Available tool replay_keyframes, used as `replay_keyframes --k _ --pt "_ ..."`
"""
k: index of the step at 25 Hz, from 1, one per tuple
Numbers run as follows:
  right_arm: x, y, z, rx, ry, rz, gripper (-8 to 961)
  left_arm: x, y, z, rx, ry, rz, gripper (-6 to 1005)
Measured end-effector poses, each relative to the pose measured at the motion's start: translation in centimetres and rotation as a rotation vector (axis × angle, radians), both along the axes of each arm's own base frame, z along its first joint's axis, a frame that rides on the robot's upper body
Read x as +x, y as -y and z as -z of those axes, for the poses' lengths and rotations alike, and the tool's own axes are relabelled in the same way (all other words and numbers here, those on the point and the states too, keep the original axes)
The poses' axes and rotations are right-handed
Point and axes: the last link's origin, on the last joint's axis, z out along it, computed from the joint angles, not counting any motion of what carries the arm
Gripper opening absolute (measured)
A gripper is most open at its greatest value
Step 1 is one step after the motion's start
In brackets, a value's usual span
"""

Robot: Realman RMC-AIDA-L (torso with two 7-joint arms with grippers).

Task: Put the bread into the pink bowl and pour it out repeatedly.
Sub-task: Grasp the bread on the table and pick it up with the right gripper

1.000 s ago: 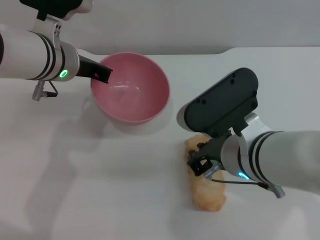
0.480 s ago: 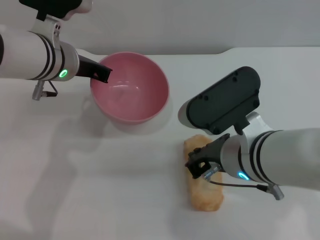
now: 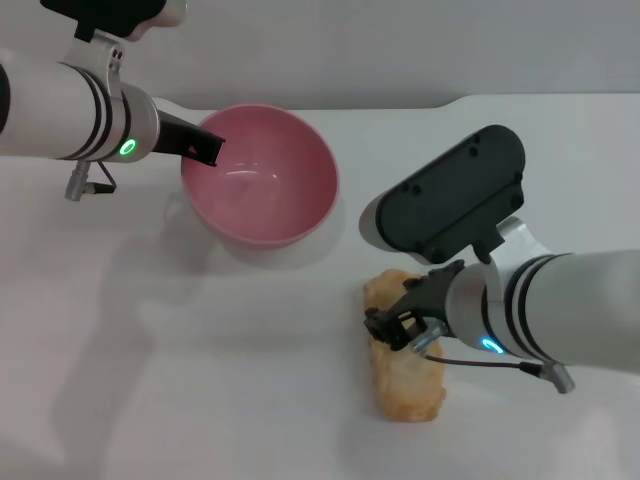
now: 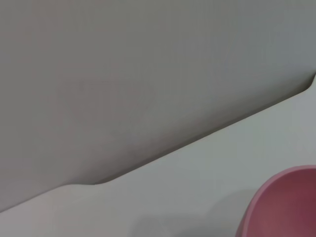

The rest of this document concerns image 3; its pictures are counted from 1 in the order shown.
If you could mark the pink plastic bowl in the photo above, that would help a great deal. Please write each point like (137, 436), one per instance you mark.
(260, 190)

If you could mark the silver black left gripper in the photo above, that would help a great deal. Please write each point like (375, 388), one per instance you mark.
(140, 125)

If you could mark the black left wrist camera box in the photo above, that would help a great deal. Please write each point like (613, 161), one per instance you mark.
(110, 12)

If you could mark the silver right camera bracket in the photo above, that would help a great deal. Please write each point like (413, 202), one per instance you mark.
(515, 240)

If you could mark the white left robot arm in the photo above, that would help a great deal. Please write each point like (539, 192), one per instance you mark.
(45, 110)

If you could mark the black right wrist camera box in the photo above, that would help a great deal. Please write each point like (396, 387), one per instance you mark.
(450, 195)

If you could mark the orange ridged bread loaf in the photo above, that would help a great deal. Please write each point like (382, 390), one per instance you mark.
(405, 385)

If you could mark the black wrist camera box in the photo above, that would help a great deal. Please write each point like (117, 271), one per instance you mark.
(110, 12)
(450, 195)

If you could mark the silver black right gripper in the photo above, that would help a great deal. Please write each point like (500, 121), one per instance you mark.
(470, 305)

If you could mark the silver camera bracket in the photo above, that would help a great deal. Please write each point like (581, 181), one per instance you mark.
(515, 240)
(97, 57)

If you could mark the silver left camera bracket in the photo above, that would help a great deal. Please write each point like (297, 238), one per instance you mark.
(97, 57)

